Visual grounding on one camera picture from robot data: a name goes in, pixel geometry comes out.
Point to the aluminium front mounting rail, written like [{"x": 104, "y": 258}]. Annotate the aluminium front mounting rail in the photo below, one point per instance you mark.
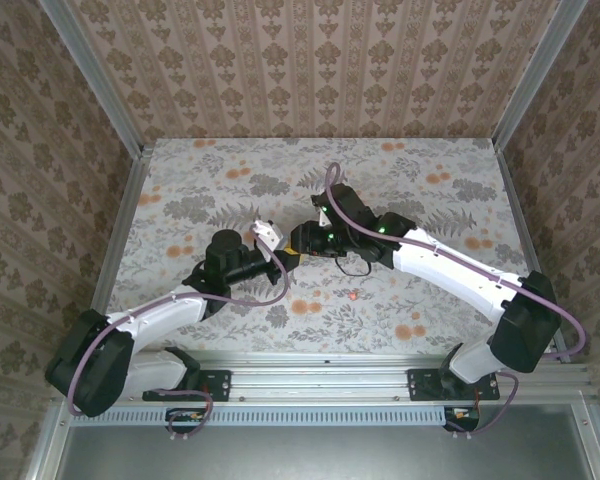
[{"x": 320, "y": 377}]

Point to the grey metal sheet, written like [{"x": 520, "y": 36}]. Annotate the grey metal sheet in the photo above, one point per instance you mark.
[{"x": 320, "y": 455}]

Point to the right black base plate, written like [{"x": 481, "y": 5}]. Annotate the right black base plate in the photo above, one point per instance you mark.
[{"x": 420, "y": 385}]

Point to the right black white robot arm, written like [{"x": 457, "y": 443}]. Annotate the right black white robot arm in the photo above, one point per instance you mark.
[{"x": 455, "y": 270}]

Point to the floral patterned table cover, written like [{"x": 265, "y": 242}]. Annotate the floral patterned table cover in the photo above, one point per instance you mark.
[{"x": 280, "y": 170}]

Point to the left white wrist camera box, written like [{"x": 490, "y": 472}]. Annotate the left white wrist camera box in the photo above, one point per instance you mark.
[{"x": 269, "y": 232}]

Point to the aluminium side rail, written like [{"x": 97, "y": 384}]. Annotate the aluminium side rail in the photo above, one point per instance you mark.
[
  {"x": 130, "y": 200},
  {"x": 517, "y": 200}
]

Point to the right aluminium corner post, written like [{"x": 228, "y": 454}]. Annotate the right aluminium corner post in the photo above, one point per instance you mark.
[{"x": 535, "y": 80}]

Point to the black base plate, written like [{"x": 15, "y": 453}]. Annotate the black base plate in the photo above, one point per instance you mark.
[
  {"x": 220, "y": 385},
  {"x": 420, "y": 385}
]

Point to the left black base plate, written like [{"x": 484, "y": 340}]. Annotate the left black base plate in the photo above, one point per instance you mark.
[{"x": 220, "y": 385}]

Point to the left aluminium side rail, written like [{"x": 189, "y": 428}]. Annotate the left aluminium side rail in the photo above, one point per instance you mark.
[{"x": 130, "y": 200}]

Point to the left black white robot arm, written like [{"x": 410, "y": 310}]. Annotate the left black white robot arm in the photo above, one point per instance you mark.
[{"x": 155, "y": 315}]

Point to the aluminium corner post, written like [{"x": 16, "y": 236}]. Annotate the aluminium corner post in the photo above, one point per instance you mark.
[
  {"x": 535, "y": 80},
  {"x": 95, "y": 80}
]

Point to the left aluminium corner post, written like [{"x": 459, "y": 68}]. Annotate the left aluminium corner post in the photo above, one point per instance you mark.
[{"x": 95, "y": 80}]

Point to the right aluminium side rail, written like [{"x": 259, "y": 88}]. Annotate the right aluminium side rail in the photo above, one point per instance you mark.
[{"x": 517, "y": 200}]

